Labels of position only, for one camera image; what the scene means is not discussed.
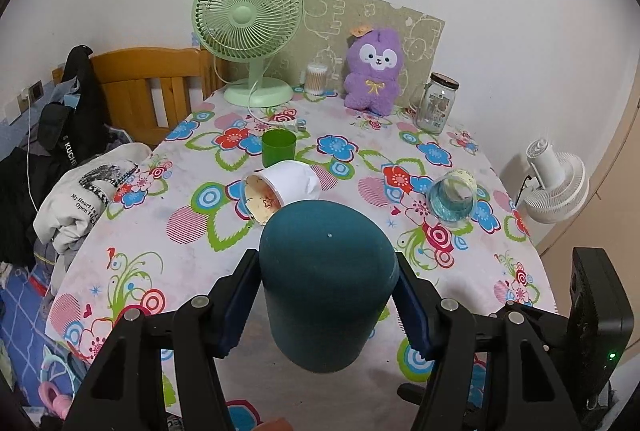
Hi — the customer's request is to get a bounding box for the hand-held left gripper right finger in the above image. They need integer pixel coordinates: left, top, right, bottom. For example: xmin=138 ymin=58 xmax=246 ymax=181
xmin=394 ymin=253 xmax=584 ymax=431

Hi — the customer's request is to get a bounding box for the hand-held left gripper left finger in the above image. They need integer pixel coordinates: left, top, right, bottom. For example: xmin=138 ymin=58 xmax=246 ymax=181
xmin=60 ymin=250 xmax=261 ymax=431

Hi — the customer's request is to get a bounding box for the teal cup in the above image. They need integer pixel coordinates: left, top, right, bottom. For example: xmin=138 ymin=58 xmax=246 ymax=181
xmin=258 ymin=201 xmax=400 ymax=374

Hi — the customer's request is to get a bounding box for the clear glass cup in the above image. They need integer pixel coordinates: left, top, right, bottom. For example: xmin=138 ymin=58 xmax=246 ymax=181
xmin=427 ymin=169 xmax=477 ymax=227

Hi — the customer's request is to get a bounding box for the white cup with patterned inside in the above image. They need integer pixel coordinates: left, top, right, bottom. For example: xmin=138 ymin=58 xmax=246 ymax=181
xmin=241 ymin=160 xmax=322 ymax=229

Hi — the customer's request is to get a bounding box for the green plastic cup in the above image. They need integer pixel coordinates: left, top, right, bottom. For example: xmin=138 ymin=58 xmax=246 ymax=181
xmin=261 ymin=129 xmax=297 ymax=167

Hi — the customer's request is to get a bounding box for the floral tablecloth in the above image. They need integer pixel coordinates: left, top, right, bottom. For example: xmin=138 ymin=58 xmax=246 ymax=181
xmin=45 ymin=88 xmax=559 ymax=431

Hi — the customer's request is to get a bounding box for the white clip fan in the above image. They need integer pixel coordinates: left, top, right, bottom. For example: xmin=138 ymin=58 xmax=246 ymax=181
xmin=517 ymin=138 xmax=591 ymax=226

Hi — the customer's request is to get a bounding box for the white printed shirt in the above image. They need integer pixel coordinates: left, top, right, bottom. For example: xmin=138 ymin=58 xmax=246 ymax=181
xmin=32 ymin=143 xmax=154 ymax=257

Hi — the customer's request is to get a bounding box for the pink plastic object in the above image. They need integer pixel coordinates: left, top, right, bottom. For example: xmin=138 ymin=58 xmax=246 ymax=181
xmin=38 ymin=381 xmax=74 ymax=420

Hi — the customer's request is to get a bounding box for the glass jar with dark lid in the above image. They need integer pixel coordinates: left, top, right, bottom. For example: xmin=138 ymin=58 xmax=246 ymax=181
xmin=414 ymin=72 xmax=460 ymax=134

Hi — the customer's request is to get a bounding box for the blue patterned bedding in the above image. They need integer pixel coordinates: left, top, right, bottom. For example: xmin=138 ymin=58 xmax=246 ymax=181
xmin=0 ymin=261 xmax=93 ymax=414

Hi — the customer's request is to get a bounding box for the purple plush toy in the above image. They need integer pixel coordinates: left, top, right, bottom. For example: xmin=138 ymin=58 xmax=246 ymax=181
xmin=343 ymin=27 xmax=405 ymax=116

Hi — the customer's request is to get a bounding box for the cotton swab container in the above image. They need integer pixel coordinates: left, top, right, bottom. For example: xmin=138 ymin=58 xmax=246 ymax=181
xmin=305 ymin=63 xmax=329 ymax=97

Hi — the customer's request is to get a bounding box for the wooden chair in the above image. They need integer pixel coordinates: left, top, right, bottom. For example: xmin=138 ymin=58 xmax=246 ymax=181
xmin=52 ymin=46 xmax=232 ymax=150

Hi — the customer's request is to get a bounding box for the green desk fan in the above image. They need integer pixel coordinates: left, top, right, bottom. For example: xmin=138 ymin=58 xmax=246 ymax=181
xmin=192 ymin=0 xmax=305 ymax=110

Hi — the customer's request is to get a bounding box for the green printed board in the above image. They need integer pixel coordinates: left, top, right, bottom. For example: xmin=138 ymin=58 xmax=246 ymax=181
xmin=272 ymin=0 xmax=446 ymax=104

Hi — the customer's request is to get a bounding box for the white fan cable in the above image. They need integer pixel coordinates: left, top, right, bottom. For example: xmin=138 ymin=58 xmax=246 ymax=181
xmin=247 ymin=73 xmax=309 ymax=132

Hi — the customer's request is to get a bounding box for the thin white charging cable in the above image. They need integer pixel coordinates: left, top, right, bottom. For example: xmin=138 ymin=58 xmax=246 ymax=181
xmin=24 ymin=98 xmax=43 ymax=214

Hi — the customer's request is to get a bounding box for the wall socket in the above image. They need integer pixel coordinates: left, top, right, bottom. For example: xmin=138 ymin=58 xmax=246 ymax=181
xmin=17 ymin=80 xmax=44 ymax=112

